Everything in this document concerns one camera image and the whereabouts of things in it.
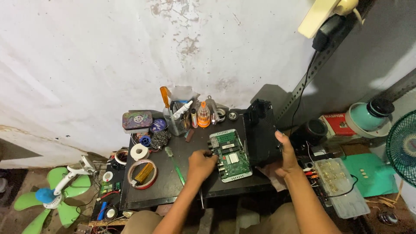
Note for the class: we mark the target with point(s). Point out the person's right hand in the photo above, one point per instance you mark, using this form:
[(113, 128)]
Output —
[(288, 161)]

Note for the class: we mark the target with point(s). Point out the person's left hand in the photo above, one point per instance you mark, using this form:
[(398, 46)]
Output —
[(200, 165)]

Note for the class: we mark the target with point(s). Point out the person's left fingers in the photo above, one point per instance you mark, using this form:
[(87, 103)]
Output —
[(211, 155)]

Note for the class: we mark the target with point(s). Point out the green circuit board white tray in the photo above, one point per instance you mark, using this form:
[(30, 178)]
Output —
[(232, 157)]

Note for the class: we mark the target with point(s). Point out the black router cover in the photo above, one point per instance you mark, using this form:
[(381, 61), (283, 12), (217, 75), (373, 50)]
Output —
[(260, 133)]

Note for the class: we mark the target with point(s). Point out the brown stick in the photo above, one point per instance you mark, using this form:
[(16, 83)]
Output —
[(189, 135)]

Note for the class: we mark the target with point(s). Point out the green toothbrush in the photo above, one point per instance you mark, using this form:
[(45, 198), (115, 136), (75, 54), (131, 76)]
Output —
[(177, 169)]

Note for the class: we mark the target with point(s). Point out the orange cap clear bottle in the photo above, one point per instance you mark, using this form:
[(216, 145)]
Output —
[(203, 117)]

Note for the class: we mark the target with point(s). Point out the metal tweezers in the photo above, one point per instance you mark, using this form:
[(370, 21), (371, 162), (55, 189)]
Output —
[(201, 198)]

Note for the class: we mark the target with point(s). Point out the clear plastic syringe tool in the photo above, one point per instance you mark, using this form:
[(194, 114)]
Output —
[(213, 110)]

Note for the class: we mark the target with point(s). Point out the small black round part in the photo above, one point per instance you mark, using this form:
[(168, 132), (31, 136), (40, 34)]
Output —
[(233, 115)]

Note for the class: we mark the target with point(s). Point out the clear plastic tool cup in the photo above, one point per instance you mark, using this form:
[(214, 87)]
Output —
[(175, 125)]

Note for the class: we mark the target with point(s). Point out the steel wool scrubber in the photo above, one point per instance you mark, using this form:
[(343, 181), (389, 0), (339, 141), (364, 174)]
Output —
[(160, 139)]

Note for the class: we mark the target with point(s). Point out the white glue tube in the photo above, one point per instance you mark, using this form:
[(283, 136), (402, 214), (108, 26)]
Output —
[(182, 110)]

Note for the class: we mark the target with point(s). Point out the blue round tin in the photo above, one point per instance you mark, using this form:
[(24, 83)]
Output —
[(158, 125)]

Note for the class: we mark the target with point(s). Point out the small blue spool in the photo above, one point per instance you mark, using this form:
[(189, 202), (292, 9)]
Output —
[(145, 141)]

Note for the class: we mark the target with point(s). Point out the amber tape roll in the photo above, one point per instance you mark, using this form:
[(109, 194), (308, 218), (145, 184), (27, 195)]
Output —
[(144, 172)]

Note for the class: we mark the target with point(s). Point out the white paper sheet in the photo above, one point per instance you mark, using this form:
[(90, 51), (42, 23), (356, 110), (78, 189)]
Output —
[(276, 182)]

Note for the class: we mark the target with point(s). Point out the colourful tin box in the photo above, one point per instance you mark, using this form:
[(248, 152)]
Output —
[(137, 121)]

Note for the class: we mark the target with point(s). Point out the large red rimmed tape roll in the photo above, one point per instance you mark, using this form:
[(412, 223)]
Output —
[(130, 177)]

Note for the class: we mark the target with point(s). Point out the person's khaki shorts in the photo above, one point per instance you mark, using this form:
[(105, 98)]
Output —
[(279, 221)]

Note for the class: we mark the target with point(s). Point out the coloured audio plugs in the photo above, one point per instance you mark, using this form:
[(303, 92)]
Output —
[(310, 172)]

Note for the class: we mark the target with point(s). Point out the black round speaker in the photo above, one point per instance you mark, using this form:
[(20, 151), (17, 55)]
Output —
[(310, 131)]

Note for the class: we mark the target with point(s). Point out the small white tape roll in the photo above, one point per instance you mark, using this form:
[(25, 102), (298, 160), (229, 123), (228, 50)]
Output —
[(108, 176)]

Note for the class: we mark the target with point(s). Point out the small green circuit board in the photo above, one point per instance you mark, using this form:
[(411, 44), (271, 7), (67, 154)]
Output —
[(110, 187)]

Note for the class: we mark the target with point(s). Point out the small round speaker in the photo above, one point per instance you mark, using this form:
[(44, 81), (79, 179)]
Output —
[(111, 213)]

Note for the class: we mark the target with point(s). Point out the blue cylinder battery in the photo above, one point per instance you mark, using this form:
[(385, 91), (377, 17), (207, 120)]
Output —
[(102, 210)]

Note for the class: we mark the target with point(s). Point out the red cardboard box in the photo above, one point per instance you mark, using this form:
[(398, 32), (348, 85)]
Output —
[(338, 125)]

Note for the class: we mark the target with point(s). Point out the clear plastic organiser box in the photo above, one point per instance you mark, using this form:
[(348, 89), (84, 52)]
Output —
[(341, 185)]

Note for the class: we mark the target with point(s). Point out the white fan with green blades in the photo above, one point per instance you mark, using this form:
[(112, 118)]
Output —
[(58, 190)]

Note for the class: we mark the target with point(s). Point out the teal fan motor white base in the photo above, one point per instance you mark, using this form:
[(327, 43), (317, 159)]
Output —
[(367, 118)]

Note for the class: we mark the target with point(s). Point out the green cutting mat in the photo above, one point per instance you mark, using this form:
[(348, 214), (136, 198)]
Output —
[(377, 182)]

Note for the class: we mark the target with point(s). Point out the black power adapter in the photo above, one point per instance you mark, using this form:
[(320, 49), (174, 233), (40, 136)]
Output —
[(328, 32)]

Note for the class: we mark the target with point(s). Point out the cream power strip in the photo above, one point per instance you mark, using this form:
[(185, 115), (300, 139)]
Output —
[(320, 14)]

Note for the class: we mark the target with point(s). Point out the wooden sticks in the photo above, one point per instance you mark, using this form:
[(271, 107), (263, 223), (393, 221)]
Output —
[(386, 201)]

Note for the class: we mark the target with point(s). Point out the round metal part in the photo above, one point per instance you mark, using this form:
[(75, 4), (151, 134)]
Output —
[(387, 217)]

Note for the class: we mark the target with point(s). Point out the dark green fan guard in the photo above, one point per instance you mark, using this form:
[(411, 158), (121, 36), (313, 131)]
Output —
[(403, 146)]

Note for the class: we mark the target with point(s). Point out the grey slotted metal rail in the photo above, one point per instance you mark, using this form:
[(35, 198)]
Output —
[(302, 84)]

